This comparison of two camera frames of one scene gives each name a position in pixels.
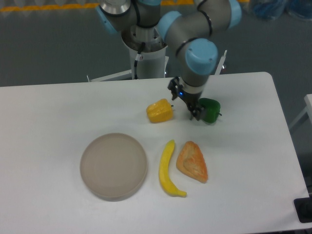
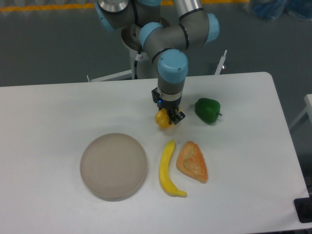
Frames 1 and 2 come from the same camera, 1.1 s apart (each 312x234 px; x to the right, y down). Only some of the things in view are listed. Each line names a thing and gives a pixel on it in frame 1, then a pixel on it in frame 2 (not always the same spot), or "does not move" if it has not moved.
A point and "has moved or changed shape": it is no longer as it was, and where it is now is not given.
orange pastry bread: [191, 161] does not move
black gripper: [189, 98] → [171, 106]
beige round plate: [113, 167] does not move
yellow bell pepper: [160, 110] has moved or changed shape
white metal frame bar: [221, 65] does not move
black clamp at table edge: [303, 207] does not move
